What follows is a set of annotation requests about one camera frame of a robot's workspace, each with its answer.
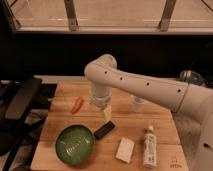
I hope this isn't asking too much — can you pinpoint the black rectangular block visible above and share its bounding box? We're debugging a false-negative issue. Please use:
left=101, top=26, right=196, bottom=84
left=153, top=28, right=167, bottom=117
left=94, top=121, right=115, bottom=140

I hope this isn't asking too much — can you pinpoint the white tube bottle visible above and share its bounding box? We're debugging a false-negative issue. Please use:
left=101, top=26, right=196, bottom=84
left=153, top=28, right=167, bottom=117
left=143, top=125, right=157, bottom=168

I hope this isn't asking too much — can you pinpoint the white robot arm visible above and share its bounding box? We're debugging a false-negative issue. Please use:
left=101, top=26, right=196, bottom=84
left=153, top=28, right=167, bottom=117
left=84, top=54, right=213, bottom=171

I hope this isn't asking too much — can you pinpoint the orange carrot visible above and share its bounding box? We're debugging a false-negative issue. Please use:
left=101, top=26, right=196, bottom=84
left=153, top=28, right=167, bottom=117
left=71, top=97, right=84, bottom=114

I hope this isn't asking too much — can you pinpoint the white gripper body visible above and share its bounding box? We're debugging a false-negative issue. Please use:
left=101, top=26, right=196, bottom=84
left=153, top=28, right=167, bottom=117
left=90, top=83, right=112, bottom=108

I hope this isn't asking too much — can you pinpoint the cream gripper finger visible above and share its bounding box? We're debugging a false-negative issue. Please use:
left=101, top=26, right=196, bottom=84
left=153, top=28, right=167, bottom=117
left=102, top=106, right=112, bottom=122

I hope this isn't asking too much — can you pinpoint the clear plastic cup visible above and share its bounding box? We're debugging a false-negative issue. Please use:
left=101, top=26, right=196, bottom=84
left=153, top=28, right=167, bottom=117
left=131, top=95, right=145, bottom=112

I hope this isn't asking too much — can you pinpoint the green ceramic bowl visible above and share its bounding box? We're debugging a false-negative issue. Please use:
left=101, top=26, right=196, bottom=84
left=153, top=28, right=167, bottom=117
left=55, top=124, right=94, bottom=165

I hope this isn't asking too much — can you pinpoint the black office chair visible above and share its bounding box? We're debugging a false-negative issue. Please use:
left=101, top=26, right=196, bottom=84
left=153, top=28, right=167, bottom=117
left=0, top=77, right=42, bottom=171

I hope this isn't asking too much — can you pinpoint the metal bowl in background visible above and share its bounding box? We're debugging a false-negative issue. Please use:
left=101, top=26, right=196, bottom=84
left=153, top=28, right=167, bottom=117
left=180, top=70, right=204, bottom=86

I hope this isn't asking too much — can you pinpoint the white sponge block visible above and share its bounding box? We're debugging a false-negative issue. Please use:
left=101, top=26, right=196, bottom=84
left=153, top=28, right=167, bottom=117
left=116, top=137, right=135, bottom=163

